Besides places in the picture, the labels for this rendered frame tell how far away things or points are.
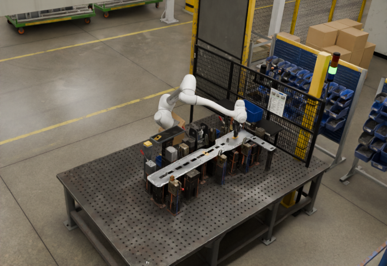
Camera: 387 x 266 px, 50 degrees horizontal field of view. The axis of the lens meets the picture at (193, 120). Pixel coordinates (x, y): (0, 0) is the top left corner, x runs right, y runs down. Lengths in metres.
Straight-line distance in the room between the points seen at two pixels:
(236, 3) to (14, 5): 5.59
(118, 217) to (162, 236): 0.47
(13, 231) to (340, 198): 3.94
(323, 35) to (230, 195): 4.65
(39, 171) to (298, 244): 3.35
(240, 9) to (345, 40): 2.83
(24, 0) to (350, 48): 7.81
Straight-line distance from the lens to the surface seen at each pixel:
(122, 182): 4.33
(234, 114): 4.17
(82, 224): 4.60
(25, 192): 5.47
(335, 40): 8.48
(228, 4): 6.37
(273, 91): 4.72
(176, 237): 3.79
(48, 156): 5.99
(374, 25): 10.52
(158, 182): 3.85
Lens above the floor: 3.50
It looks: 32 degrees down
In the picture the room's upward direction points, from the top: 4 degrees clockwise
